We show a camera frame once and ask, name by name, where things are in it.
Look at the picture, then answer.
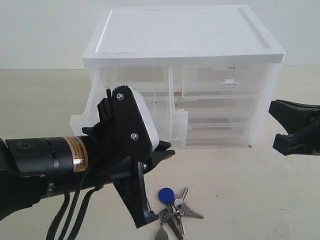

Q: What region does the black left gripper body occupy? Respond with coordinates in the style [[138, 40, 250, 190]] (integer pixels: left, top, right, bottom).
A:
[[82, 85, 153, 187]]

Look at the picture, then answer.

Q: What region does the key bunch with blue tag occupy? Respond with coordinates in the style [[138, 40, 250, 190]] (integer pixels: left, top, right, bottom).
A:
[[154, 187, 204, 240]]

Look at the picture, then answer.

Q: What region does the white translucent drawer cabinet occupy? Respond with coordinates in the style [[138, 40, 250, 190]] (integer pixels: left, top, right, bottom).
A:
[[83, 4, 286, 147]]

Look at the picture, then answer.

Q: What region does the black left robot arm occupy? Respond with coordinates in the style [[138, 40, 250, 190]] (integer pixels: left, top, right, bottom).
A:
[[0, 85, 175, 228]]

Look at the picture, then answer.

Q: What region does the clear plastic container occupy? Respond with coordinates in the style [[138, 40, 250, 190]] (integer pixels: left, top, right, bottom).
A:
[[174, 95, 265, 124], [185, 117, 252, 148]]

